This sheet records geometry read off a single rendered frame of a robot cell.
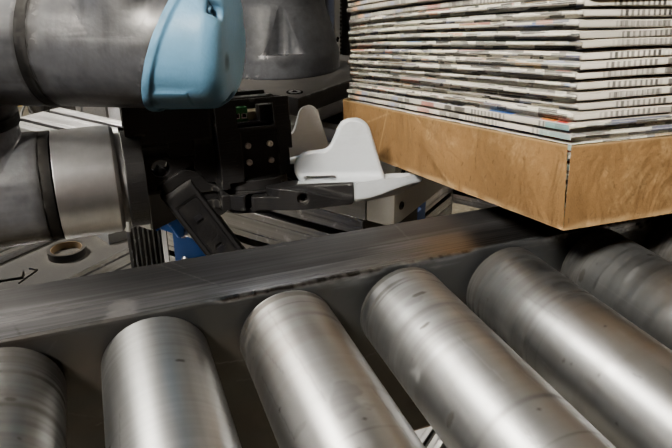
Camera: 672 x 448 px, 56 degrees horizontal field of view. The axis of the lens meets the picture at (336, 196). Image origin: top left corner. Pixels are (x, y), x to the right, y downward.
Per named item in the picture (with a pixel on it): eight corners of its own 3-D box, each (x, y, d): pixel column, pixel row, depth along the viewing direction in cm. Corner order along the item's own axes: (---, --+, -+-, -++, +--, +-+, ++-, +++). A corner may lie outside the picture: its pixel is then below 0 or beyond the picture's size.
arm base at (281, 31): (183, 70, 72) (174, -21, 68) (264, 51, 84) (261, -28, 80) (290, 86, 65) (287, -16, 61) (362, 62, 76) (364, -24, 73)
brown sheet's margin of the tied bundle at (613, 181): (489, 133, 62) (491, 89, 61) (783, 197, 36) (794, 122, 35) (341, 146, 57) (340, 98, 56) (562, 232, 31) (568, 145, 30)
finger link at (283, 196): (351, 187, 42) (225, 189, 44) (352, 209, 43) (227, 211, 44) (357, 172, 47) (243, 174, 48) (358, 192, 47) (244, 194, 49)
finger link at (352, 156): (422, 118, 42) (287, 122, 43) (423, 203, 44) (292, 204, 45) (421, 112, 45) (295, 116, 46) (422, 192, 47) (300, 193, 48)
